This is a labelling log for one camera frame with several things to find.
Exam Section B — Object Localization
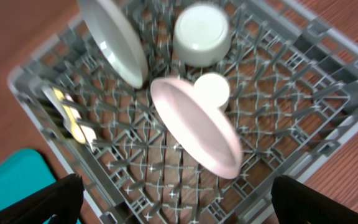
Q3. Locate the pink plastic fork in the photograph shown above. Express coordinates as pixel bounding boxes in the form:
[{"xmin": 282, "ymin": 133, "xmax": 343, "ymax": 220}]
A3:
[{"xmin": 64, "ymin": 106, "xmax": 97, "ymax": 153}]

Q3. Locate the grey shallow bowl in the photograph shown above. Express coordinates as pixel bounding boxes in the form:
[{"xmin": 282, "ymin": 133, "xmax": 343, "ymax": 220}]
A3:
[{"xmin": 78, "ymin": 0, "xmax": 149, "ymax": 89}]

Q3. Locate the white paper cup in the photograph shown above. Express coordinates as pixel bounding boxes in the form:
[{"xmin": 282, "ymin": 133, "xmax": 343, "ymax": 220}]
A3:
[{"xmin": 194, "ymin": 72, "xmax": 231, "ymax": 111}]

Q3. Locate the yellow plastic spoon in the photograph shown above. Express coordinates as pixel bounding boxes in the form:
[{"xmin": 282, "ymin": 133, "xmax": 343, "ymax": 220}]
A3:
[{"xmin": 52, "ymin": 88, "xmax": 86, "ymax": 144}]

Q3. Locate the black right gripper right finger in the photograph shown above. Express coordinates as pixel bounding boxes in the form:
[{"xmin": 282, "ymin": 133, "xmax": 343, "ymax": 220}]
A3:
[{"xmin": 271, "ymin": 175, "xmax": 358, "ymax": 224}]

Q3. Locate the grey plastic dishwasher rack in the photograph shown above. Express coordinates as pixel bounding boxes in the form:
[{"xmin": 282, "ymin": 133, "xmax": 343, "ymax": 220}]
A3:
[{"xmin": 9, "ymin": 1, "xmax": 358, "ymax": 223}]

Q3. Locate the teal plastic serving tray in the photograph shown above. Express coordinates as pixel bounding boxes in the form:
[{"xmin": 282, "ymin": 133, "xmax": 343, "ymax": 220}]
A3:
[{"xmin": 0, "ymin": 149, "xmax": 60, "ymax": 211}]

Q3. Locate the white deep bowl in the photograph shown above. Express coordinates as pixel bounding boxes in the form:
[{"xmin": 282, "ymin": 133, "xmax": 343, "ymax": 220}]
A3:
[{"xmin": 173, "ymin": 2, "xmax": 231, "ymax": 67}]

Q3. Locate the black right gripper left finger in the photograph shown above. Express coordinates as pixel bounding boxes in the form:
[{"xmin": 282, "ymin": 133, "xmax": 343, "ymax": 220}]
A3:
[{"xmin": 0, "ymin": 174, "xmax": 85, "ymax": 224}]

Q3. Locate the pink round plate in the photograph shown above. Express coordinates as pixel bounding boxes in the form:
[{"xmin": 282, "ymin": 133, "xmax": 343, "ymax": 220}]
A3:
[{"xmin": 150, "ymin": 78, "xmax": 242, "ymax": 179}]

